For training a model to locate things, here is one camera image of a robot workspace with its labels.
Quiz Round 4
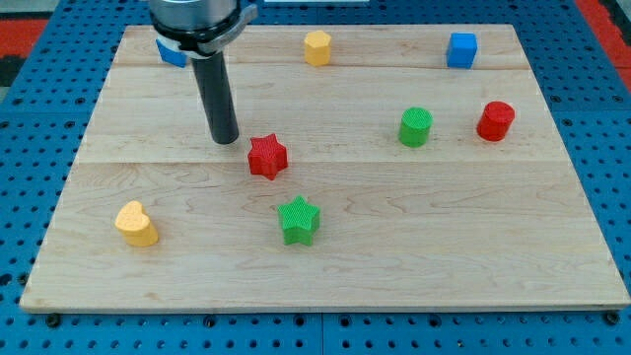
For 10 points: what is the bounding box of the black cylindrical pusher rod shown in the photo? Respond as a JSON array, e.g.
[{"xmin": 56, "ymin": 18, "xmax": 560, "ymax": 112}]
[{"xmin": 192, "ymin": 52, "xmax": 240, "ymax": 145}]

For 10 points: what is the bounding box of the red star block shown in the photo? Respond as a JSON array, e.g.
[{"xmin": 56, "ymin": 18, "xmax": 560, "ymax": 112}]
[{"xmin": 247, "ymin": 133, "xmax": 288, "ymax": 180}]

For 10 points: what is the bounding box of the blue block behind arm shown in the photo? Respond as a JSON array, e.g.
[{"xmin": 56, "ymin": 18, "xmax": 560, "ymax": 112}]
[{"xmin": 156, "ymin": 39, "xmax": 187, "ymax": 68}]

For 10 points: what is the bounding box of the green star block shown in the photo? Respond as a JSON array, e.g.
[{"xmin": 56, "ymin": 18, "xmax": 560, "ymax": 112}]
[{"xmin": 277, "ymin": 195, "xmax": 320, "ymax": 247}]

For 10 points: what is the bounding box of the yellow hexagon block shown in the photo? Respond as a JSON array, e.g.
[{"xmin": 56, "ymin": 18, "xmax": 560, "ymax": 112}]
[{"xmin": 304, "ymin": 30, "xmax": 331, "ymax": 66}]

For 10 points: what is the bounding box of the yellow heart block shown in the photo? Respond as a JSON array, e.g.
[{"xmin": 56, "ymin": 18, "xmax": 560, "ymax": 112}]
[{"xmin": 114, "ymin": 200, "xmax": 159, "ymax": 247}]

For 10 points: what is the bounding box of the wooden board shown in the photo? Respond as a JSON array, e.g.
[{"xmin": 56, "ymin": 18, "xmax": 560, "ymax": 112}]
[{"xmin": 21, "ymin": 25, "xmax": 630, "ymax": 314}]

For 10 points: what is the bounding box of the green cylinder block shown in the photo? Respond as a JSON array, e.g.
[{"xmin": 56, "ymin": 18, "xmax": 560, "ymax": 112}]
[{"xmin": 398, "ymin": 106, "xmax": 433, "ymax": 148}]

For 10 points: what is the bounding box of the blue cube block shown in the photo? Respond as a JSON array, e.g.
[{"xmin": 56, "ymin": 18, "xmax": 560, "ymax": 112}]
[{"xmin": 446, "ymin": 33, "xmax": 478, "ymax": 69}]

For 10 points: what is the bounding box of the red cylinder block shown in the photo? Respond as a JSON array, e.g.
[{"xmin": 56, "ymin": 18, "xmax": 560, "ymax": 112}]
[{"xmin": 476, "ymin": 101, "xmax": 516, "ymax": 142}]

